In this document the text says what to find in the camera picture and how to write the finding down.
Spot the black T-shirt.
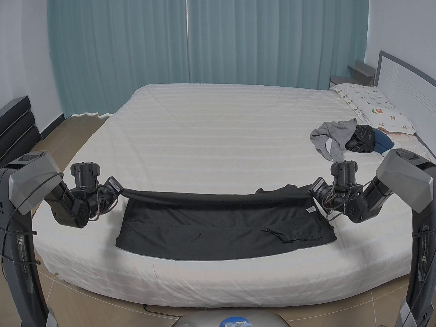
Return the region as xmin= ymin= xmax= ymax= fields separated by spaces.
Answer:
xmin=115 ymin=183 xmax=338 ymax=261

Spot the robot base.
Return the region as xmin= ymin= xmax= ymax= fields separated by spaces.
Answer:
xmin=170 ymin=310 xmax=290 ymax=327

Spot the bed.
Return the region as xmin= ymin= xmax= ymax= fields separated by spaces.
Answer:
xmin=32 ymin=50 xmax=436 ymax=307

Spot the grey garment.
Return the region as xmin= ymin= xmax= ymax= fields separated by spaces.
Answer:
xmin=309 ymin=119 xmax=358 ymax=163

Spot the blue-green curtain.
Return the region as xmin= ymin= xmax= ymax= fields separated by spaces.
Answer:
xmin=187 ymin=0 xmax=370 ymax=89
xmin=47 ymin=0 xmax=189 ymax=118

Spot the shiny black garment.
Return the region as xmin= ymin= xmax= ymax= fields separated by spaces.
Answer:
xmin=345 ymin=124 xmax=376 ymax=154

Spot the grey bedside table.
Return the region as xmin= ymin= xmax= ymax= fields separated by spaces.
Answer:
xmin=330 ymin=59 xmax=376 ymax=90

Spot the white printed pillow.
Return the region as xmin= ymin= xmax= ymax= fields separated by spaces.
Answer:
xmin=332 ymin=83 xmax=417 ymax=135

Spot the blue garment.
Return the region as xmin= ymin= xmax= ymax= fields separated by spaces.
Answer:
xmin=373 ymin=130 xmax=395 ymax=156

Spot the white fluffy garment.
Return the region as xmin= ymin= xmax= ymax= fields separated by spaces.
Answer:
xmin=383 ymin=128 xmax=423 ymax=152

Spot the black chest of drawers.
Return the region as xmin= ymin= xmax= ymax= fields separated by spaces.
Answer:
xmin=0 ymin=96 xmax=43 ymax=163

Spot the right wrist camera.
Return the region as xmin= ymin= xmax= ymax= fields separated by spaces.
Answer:
xmin=311 ymin=177 xmax=328 ymax=199

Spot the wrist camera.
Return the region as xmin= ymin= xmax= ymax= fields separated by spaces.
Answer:
xmin=108 ymin=177 xmax=123 ymax=198
xmin=311 ymin=177 xmax=328 ymax=199

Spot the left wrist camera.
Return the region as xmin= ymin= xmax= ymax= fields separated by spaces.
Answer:
xmin=108 ymin=177 xmax=123 ymax=198

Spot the black cable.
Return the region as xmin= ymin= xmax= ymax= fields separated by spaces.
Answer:
xmin=142 ymin=303 xmax=183 ymax=318

